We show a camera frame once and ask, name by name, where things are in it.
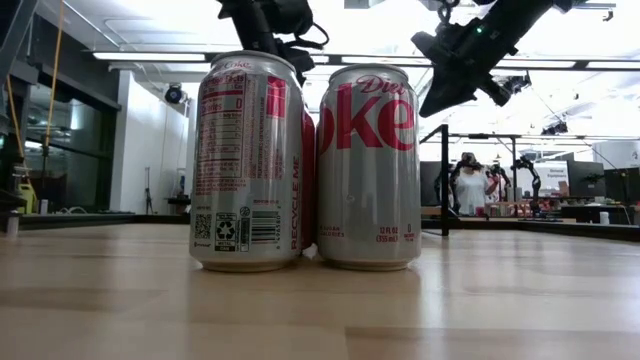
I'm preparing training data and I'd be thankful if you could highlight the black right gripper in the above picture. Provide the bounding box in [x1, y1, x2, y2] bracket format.
[410, 19, 519, 119]

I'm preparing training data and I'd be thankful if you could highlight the black ceiling spotlight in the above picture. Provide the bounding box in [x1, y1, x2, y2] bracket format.
[502, 72, 532, 101]
[539, 119, 570, 136]

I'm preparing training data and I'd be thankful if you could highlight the long ceiling light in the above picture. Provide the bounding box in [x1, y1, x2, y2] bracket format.
[492, 59, 577, 69]
[92, 51, 207, 63]
[585, 60, 640, 70]

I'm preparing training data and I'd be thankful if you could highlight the person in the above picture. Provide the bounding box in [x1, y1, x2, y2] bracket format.
[448, 151, 497, 217]

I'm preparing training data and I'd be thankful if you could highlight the white sign board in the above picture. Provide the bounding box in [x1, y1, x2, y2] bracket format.
[519, 162, 569, 197]

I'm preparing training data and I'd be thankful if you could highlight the silver Diet Coke can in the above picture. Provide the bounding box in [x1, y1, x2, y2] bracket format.
[188, 49, 307, 274]
[315, 63, 423, 273]

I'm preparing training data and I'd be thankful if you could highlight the dark computer monitor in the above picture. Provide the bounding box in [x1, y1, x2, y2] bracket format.
[603, 167, 640, 206]
[567, 159, 606, 199]

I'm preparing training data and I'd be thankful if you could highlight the small dark side table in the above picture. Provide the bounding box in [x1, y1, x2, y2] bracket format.
[167, 194, 192, 216]

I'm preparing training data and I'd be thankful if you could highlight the thin black tripod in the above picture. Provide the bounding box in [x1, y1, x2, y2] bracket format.
[143, 166, 154, 215]

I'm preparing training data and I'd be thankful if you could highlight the yellow green container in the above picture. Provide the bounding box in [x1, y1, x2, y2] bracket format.
[17, 178, 39, 215]

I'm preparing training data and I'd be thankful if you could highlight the black workstation rig frame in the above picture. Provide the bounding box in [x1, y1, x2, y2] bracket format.
[447, 131, 524, 204]

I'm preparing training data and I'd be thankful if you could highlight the round black wall camera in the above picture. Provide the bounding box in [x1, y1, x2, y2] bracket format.
[163, 83, 184, 105]

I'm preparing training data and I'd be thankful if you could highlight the black aluminium table frame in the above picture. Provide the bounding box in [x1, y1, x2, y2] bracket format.
[0, 212, 640, 244]

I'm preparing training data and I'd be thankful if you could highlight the yellow power cord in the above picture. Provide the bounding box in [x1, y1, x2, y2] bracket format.
[4, 0, 67, 157]

